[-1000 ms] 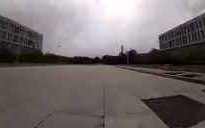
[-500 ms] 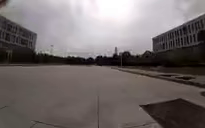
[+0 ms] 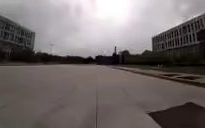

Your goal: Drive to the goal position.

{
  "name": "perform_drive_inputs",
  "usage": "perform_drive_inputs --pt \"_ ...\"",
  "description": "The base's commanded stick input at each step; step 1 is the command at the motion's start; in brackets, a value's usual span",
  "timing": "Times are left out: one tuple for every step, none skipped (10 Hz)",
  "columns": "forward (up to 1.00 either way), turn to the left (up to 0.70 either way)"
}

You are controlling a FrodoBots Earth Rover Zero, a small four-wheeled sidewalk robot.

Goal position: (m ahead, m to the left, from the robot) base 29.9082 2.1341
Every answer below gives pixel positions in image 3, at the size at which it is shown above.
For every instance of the grass strip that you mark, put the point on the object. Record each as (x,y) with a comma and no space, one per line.
(190,69)

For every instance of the row of dark trees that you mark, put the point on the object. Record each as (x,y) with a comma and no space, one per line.
(73,60)

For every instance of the light pole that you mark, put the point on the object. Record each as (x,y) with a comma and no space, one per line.
(51,50)

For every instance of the long pale building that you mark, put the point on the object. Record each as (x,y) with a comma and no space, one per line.
(183,35)
(10,33)

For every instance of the thin tower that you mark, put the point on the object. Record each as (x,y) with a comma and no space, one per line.
(115,50)

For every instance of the raised stone kerb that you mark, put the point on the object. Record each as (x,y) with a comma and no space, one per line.
(163,77)

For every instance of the grey paved plaza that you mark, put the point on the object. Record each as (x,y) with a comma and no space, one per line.
(73,96)

